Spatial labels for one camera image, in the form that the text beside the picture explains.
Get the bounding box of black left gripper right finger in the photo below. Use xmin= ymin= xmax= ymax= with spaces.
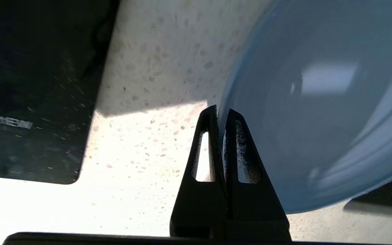
xmin=223 ymin=109 xmax=292 ymax=241

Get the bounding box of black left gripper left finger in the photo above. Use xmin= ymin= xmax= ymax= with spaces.
xmin=169 ymin=105 xmax=227 ymax=239

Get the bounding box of blue-grey plate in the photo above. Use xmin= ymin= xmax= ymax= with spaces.
xmin=216 ymin=0 xmax=392 ymax=215

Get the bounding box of black induction cooktop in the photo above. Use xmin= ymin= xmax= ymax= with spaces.
xmin=0 ymin=0 xmax=120 ymax=185

